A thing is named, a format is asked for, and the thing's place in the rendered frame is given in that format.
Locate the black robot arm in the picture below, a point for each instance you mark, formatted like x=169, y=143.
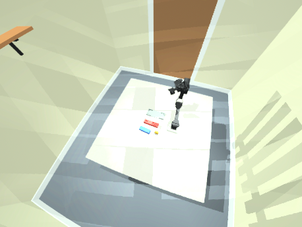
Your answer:
x=175, y=123

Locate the red tapered block with square socket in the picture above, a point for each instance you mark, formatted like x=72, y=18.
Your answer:
x=154, y=124

